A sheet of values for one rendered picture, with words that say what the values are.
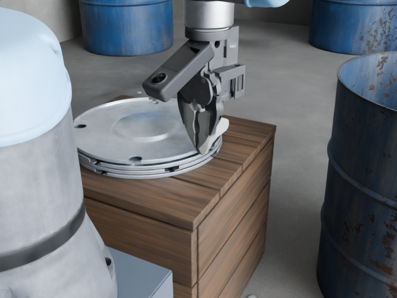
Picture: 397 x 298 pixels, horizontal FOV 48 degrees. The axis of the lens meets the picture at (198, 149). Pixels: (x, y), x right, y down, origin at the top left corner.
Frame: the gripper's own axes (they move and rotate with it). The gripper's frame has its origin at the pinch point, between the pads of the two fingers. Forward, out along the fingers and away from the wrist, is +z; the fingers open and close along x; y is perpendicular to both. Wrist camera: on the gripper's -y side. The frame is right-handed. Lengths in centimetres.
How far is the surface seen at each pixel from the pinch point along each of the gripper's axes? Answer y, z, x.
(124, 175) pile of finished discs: -11.0, 3.2, 6.4
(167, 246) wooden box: -12.6, 10.2, -5.9
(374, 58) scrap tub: 45.6, -8.0, -7.8
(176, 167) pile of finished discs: -3.3, 2.9, 1.9
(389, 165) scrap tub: 18.0, 0.5, -25.0
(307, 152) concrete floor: 78, 39, 24
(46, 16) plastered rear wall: 88, 20, 225
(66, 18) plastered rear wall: 104, 24, 230
